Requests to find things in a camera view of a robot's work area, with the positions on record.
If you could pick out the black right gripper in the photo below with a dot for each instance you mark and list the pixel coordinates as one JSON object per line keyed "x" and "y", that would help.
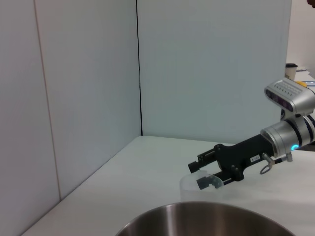
{"x": 241, "y": 157}

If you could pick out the clear plastic measuring cup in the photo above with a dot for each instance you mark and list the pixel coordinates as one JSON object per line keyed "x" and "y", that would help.
{"x": 189, "y": 189}

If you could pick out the stainless steel bowl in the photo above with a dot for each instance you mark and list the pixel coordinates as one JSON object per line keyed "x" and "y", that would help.
{"x": 197, "y": 221}

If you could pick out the paper cup with dark lid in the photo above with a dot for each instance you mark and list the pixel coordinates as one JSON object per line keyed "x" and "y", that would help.
{"x": 291, "y": 72}

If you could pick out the small yellow object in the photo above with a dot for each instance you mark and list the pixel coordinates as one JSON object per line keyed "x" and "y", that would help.
{"x": 302, "y": 84}

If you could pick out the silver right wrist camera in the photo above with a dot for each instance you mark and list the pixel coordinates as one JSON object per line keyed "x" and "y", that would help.
{"x": 292, "y": 98}

